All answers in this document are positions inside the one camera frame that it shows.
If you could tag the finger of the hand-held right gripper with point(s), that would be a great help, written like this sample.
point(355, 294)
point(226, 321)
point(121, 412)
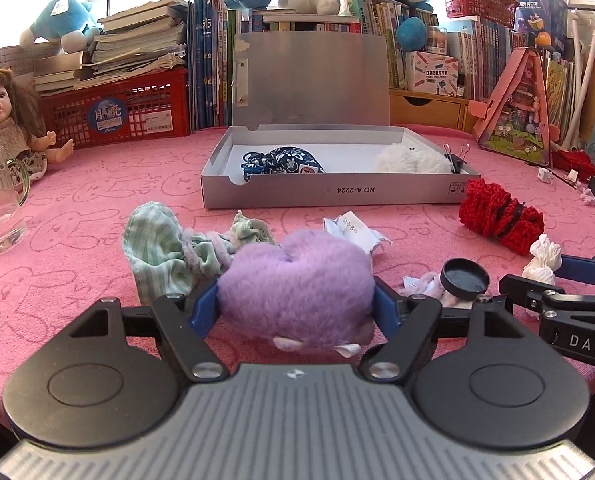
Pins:
point(520, 292)
point(577, 267)

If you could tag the grid-pattern board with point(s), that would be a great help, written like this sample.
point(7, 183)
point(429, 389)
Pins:
point(14, 57)

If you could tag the clear round container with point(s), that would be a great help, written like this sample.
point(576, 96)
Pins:
point(437, 39)

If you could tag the blue cartoon gift box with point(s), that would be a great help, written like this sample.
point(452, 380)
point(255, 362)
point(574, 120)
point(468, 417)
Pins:
point(540, 10)

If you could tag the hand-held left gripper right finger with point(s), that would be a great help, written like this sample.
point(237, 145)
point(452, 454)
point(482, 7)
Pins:
point(385, 310)

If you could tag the red plastic crate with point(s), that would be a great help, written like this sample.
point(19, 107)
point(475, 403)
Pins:
point(142, 110)

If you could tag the green checked cloth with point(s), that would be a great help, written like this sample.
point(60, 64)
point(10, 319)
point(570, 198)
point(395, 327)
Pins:
point(157, 250)

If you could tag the purple plush toy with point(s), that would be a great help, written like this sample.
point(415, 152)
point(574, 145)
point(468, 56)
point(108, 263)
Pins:
point(297, 290)

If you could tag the black round lid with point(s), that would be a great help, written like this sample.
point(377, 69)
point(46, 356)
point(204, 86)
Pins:
point(465, 280)

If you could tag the blue floral pouch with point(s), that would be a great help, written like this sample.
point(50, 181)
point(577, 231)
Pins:
point(290, 161)

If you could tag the pink triangular bag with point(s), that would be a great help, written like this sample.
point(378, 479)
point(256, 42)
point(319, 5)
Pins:
point(520, 110)

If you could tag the pink rabbit-print table cloth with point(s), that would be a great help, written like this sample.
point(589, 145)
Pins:
point(102, 180)

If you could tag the small flat book stack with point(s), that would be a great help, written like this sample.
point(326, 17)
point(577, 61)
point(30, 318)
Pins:
point(302, 22)

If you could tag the thin picture books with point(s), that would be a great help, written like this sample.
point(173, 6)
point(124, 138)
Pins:
point(562, 90)

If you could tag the small white paper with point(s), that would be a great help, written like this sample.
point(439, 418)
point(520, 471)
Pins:
point(411, 286)

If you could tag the grey cardboard box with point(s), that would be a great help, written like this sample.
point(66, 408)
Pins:
point(312, 85)

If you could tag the white plastic pipes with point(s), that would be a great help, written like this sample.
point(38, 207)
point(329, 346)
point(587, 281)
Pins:
point(585, 70)

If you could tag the row of colourful books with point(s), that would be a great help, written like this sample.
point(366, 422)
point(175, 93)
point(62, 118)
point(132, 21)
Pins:
point(487, 55)

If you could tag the white printed paper slip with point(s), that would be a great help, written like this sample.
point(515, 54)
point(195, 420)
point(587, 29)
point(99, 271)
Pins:
point(352, 227)

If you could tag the red knitted pouch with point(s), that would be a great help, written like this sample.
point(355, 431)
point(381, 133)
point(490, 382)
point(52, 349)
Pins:
point(572, 161)
point(482, 205)

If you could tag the row of blue upright books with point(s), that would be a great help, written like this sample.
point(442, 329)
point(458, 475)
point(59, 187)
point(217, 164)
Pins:
point(207, 60)

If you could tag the black binder clip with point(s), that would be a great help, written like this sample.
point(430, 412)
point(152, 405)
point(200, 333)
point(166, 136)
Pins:
point(456, 162)

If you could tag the stack of worn books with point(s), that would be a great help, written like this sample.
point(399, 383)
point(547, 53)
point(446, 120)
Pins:
point(127, 40)

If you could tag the blue elastic hair bands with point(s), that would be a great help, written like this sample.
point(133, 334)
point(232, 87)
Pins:
point(251, 165)

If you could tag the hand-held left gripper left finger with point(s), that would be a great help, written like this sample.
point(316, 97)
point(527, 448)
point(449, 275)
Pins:
point(205, 306)

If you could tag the blue plush toy with tag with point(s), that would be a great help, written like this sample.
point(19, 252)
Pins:
point(57, 20)

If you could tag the wooden drawer organizer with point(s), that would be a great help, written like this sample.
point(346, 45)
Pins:
point(427, 110)

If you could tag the red plastic basket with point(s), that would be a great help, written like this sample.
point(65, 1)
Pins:
point(477, 2)

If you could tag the label printer box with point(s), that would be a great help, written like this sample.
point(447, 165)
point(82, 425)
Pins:
point(432, 72)

